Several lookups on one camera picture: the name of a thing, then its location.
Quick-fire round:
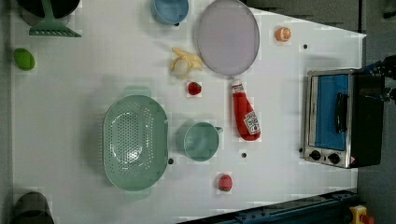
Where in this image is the red plush ketchup bottle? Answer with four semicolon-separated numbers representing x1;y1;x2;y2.
232;79;261;141

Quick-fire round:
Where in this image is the green oval strainer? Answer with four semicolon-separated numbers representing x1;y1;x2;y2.
103;86;168;197

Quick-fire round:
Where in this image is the small strawberry toy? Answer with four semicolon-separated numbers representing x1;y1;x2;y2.
188;82;202;95

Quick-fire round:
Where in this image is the green cup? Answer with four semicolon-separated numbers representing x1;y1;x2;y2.
181;122;223;161

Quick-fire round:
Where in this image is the peeled banana toy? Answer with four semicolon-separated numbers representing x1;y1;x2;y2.
170;48;203;79

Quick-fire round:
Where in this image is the red plush fruit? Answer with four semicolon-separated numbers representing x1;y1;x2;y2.
218;175;233;192

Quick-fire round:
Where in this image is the lilac round plate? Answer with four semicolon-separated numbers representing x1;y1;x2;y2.
197;0;260;76

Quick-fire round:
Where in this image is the blue cup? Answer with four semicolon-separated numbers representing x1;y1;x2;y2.
150;0;190;26

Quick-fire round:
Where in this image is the orange slice toy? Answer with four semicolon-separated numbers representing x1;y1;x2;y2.
275;27;291;42

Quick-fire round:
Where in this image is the silver toaster oven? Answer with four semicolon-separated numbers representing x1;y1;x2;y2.
304;69;384;169

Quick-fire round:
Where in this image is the green spatula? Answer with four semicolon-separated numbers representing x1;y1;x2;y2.
29;0;80;37

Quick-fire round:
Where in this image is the black round pan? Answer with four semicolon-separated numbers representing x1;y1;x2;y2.
17;0;80;19

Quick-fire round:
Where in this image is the green lime toy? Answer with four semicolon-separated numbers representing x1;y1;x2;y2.
13;49;35;71

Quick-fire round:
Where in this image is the dark cylinder object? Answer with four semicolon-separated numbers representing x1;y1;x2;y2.
11;191;54;224

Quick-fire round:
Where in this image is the blue metal frame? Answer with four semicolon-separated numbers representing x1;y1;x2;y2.
178;190;360;224

